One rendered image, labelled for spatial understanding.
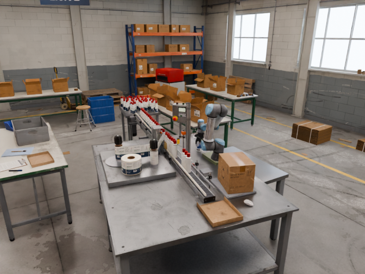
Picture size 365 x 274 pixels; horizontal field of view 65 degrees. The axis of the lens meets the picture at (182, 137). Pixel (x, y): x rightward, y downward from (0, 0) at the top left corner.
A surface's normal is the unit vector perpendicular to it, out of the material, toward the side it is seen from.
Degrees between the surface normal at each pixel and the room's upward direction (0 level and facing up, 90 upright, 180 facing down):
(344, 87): 90
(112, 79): 90
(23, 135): 90
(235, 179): 90
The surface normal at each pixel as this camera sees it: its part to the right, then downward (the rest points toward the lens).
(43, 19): 0.50, 0.29
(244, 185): 0.19, 0.33
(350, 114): -0.87, 0.17
